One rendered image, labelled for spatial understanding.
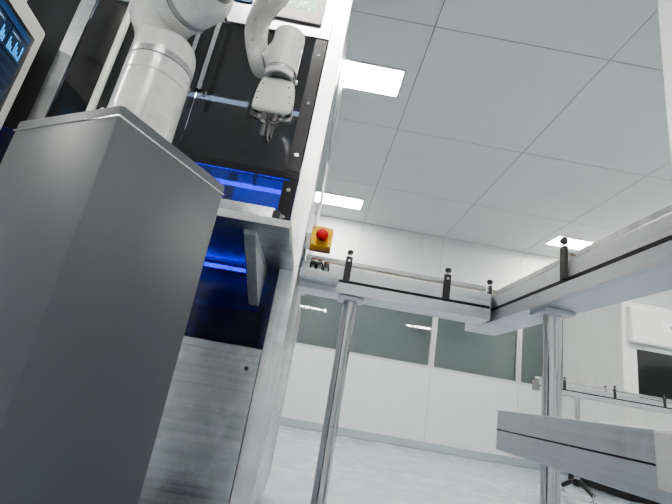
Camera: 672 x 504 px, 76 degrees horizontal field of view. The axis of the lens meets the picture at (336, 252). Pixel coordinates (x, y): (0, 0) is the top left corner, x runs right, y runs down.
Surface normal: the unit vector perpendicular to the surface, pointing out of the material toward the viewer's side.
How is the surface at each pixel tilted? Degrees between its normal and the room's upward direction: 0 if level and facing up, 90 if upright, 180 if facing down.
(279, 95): 92
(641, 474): 90
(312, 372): 90
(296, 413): 90
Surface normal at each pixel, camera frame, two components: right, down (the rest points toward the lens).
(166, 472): 0.07, -0.29
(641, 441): -0.98, -0.18
